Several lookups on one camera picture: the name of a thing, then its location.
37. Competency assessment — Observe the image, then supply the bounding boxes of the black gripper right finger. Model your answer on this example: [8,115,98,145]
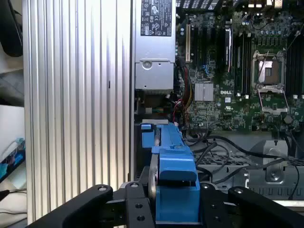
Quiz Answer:
[200,182,304,228]

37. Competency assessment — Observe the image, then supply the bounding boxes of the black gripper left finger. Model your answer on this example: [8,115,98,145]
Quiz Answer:
[27,181,156,228]

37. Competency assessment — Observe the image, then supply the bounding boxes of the metal disk bay cage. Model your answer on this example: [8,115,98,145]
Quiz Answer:
[194,140,304,198]

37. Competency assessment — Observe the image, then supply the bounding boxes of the black RAM slot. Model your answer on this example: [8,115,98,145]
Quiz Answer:
[286,35,295,98]
[295,35,304,98]
[234,32,242,97]
[243,33,252,98]

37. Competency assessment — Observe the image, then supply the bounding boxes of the black expansion slot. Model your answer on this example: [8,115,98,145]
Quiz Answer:
[192,26,200,67]

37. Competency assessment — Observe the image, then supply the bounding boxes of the white expansion slot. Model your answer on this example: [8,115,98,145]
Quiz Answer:
[185,23,191,63]

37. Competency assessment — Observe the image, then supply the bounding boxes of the dark grey PC case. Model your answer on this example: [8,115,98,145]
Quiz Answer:
[129,0,304,209]

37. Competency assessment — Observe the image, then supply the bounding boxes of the green motherboard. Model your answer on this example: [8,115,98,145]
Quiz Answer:
[177,9,304,133]

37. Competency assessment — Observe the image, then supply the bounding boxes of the silver finned chipset heatsink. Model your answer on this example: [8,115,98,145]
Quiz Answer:
[194,83,214,102]

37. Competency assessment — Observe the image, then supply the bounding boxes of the pale blue teach pendant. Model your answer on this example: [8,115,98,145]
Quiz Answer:
[0,137,26,182]

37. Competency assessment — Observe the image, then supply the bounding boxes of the CPU socket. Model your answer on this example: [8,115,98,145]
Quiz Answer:
[253,49,285,86]

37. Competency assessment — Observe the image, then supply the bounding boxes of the thin metal locking lever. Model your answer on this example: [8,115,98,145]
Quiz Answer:
[255,52,270,88]
[285,29,304,50]

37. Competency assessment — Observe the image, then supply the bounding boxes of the silver power supply unit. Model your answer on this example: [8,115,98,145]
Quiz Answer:
[134,0,177,90]

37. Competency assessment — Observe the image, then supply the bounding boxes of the black graphics card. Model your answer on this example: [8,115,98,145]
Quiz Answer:
[223,23,233,73]

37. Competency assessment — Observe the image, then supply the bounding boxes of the black curved object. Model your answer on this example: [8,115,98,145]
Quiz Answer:
[0,0,24,57]

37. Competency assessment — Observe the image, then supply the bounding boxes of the long black disk wire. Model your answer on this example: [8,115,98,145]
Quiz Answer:
[187,135,300,200]

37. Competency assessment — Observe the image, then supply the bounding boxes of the metal socket cover frame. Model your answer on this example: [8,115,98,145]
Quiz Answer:
[257,85,290,115]

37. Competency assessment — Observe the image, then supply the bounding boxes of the thin black cable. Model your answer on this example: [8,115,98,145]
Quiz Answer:
[0,187,27,216]

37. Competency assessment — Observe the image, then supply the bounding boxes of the red yellow black wire bundle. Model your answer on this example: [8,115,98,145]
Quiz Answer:
[174,58,193,130]

